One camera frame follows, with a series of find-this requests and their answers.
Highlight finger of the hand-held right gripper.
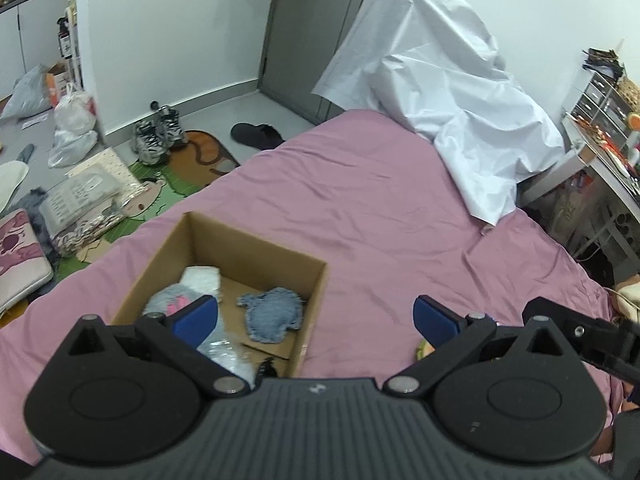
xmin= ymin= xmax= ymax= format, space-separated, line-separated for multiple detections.
xmin=521 ymin=296 xmax=640 ymax=361
xmin=580 ymin=345 xmax=640 ymax=385

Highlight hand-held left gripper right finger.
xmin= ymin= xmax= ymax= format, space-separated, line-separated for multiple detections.
xmin=382 ymin=296 xmax=581 ymax=396

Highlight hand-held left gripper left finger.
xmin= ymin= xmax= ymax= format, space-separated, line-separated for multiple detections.
xmin=62 ymin=295 xmax=252 ymax=397

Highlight grey plush cube pink hearts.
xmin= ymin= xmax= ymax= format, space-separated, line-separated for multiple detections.
xmin=142 ymin=282 xmax=201 ymax=318

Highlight white soft wad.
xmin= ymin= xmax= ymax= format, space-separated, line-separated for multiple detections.
xmin=179 ymin=266 xmax=222 ymax=298

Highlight clear bag of white stuffing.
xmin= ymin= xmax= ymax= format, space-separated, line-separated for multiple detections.
xmin=197 ymin=317 xmax=256 ymax=386

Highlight denim heart plush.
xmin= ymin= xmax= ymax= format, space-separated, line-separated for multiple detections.
xmin=236 ymin=287 xmax=307 ymax=345

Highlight brown cardboard box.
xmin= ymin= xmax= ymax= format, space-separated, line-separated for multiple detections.
xmin=107 ymin=211 xmax=331 ymax=378

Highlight beige blanket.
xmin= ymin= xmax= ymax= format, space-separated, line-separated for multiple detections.
xmin=612 ymin=280 xmax=640 ymax=318

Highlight pink bed sheet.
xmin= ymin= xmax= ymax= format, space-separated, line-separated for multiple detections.
xmin=0 ymin=109 xmax=621 ymax=466

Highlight patterned plastic bag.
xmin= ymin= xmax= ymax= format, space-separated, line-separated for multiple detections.
xmin=52 ymin=210 xmax=131 ymax=258

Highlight white desk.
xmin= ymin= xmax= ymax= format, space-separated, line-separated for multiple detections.
xmin=520 ymin=112 xmax=640 ymax=271

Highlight green brown floor mat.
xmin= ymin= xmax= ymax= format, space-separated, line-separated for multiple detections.
xmin=65 ymin=130 xmax=241 ymax=266

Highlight clear wrapped grey package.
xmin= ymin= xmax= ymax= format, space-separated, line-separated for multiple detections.
xmin=39 ymin=167 xmax=123 ymax=236

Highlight pink printed cushion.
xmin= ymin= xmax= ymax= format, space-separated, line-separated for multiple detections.
xmin=0 ymin=208 xmax=55 ymax=311

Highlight grey black sneaker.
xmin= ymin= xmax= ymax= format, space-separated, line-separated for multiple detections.
xmin=157 ymin=105 xmax=188 ymax=148
xmin=130 ymin=120 xmax=171 ymax=166

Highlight blue grey fuzzy cloth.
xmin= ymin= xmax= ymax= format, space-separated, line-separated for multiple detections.
xmin=25 ymin=187 xmax=61 ymax=271

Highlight black slipper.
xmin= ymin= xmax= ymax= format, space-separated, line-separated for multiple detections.
xmin=230 ymin=122 xmax=286 ymax=151

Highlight clear plastic bag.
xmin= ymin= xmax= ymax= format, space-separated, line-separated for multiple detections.
xmin=47 ymin=130 xmax=99 ymax=168

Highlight grey drawer organiser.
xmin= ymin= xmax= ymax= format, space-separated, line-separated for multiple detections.
xmin=570 ymin=71 xmax=631 ymax=128

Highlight white insole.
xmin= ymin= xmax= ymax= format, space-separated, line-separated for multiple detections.
xmin=0 ymin=160 xmax=31 ymax=211

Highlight wicker basket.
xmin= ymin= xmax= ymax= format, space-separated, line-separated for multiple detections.
xmin=616 ymin=77 xmax=640 ymax=111

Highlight white plastic bag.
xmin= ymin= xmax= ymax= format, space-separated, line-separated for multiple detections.
xmin=52 ymin=82 xmax=98 ymax=136

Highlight white cover sheet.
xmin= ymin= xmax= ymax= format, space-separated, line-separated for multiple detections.
xmin=311 ymin=0 xmax=568 ymax=225

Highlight orange cardboard box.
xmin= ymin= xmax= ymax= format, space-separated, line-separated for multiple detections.
xmin=44 ymin=62 xmax=76 ymax=108

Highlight grey plastic bag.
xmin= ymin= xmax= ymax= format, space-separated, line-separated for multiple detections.
xmin=0 ymin=63 xmax=53 ymax=121

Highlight grey door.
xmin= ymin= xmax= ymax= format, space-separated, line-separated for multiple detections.
xmin=257 ymin=0 xmax=446 ymax=126

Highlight dark pump bottle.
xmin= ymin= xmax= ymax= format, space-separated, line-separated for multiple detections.
xmin=56 ymin=17 xmax=73 ymax=58

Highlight white cabinet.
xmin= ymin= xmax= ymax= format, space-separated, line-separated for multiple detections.
xmin=0 ymin=0 xmax=78 ymax=101

